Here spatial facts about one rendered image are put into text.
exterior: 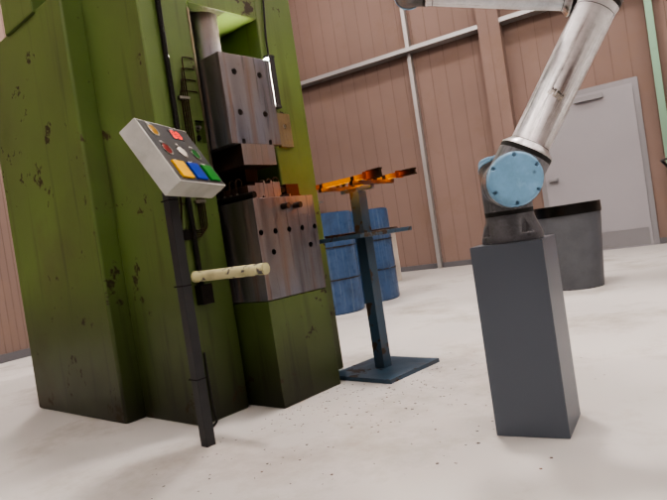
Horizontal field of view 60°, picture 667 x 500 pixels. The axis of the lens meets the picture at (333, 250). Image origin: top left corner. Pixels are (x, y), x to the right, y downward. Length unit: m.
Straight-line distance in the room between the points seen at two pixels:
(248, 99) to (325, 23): 7.67
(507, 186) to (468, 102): 7.38
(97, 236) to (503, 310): 1.81
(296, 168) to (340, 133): 6.85
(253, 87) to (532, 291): 1.56
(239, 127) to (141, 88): 0.43
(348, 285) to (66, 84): 3.17
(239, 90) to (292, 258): 0.78
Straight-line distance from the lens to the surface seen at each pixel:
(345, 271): 5.29
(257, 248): 2.52
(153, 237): 2.61
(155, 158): 2.07
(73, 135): 2.94
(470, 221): 8.95
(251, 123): 2.69
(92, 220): 2.84
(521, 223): 1.87
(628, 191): 8.52
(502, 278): 1.85
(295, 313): 2.62
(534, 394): 1.92
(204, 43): 2.93
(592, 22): 1.83
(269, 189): 2.67
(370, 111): 9.64
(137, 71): 2.67
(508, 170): 1.68
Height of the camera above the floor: 0.69
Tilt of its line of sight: 1 degrees down
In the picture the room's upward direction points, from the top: 9 degrees counter-clockwise
